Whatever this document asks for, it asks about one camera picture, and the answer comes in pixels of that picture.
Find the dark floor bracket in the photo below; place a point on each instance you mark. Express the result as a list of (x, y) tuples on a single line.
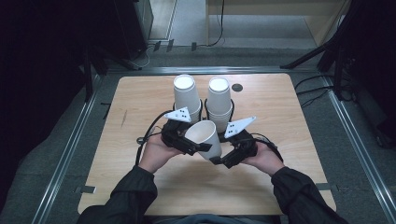
[(157, 46), (193, 46)]

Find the person's right hand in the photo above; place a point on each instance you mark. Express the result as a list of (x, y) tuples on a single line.
[(266, 160)]

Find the black double cup holder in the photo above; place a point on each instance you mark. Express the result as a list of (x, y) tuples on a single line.
[(203, 109)]

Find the light wooden furniture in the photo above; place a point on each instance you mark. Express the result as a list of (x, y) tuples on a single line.
[(320, 18)]

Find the black cabinet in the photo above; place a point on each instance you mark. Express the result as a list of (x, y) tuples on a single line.
[(134, 25)]

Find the metal floor rail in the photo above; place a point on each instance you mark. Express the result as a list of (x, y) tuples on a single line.
[(67, 155), (358, 149), (202, 70)]

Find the person's lap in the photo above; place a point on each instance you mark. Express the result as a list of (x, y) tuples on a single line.
[(208, 219)]

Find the stack of white paper cups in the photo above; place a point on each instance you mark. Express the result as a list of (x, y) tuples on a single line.
[(186, 93), (219, 99)]

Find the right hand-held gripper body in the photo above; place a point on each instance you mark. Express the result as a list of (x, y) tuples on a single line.
[(246, 146)]

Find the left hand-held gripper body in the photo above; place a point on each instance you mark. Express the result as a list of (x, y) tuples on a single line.
[(174, 133)]

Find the person's left hand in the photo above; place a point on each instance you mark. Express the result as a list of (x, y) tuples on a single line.
[(155, 154)]

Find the single white paper cup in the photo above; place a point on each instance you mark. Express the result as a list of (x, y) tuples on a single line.
[(202, 132)]

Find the dark round table grommet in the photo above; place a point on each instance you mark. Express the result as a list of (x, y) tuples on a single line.
[(237, 87)]

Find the black tripod stand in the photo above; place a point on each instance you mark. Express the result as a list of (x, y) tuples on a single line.
[(330, 46)]

